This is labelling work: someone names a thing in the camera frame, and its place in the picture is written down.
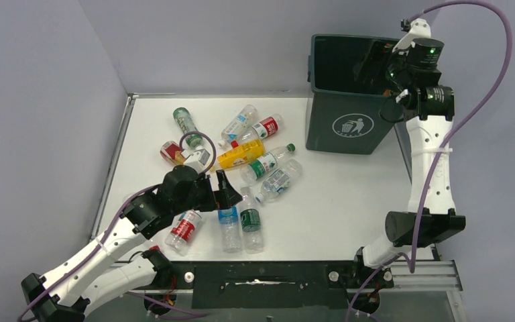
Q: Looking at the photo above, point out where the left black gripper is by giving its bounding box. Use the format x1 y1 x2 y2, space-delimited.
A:
173 170 241 215

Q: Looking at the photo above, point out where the blue label water bottle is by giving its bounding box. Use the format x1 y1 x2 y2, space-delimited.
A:
218 207 242 253

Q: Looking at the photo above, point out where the dark green label bottle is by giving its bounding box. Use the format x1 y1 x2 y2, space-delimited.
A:
238 186 264 254

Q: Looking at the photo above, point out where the Pocari Sweat clear bottle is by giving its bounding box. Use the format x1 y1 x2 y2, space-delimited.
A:
255 159 303 203

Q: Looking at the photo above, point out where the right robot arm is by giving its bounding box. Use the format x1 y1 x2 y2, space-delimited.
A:
305 34 466 286

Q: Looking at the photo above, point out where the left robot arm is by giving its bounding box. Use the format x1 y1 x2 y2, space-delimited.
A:
17 166 241 321

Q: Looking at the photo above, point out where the dark green trash bin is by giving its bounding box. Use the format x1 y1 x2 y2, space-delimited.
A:
305 34 402 155

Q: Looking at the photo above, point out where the yellow label bottle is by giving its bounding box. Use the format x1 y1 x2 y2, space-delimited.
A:
213 139 266 170

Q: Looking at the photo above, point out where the green cap green label bottle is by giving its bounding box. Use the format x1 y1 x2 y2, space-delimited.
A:
241 144 296 184

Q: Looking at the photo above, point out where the green label tea bottle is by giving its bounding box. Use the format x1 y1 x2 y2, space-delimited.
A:
173 107 203 150

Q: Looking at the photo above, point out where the red label bottle near front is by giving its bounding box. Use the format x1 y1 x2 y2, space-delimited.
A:
164 210 203 256

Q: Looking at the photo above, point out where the red gold label bottle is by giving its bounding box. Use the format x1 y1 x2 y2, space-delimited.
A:
160 141 186 165

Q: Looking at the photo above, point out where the white blue label bottle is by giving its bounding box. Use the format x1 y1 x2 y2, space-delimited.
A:
217 105 258 148

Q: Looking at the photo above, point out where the red label water bottle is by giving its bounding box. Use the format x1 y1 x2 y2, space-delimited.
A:
230 113 284 148

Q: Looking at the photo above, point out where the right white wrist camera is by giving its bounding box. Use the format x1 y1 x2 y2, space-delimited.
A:
392 18 431 54

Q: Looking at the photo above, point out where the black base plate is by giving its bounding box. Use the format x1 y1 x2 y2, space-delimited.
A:
143 260 394 309

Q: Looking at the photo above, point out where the aluminium front rail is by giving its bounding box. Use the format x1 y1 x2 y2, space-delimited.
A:
62 260 463 295

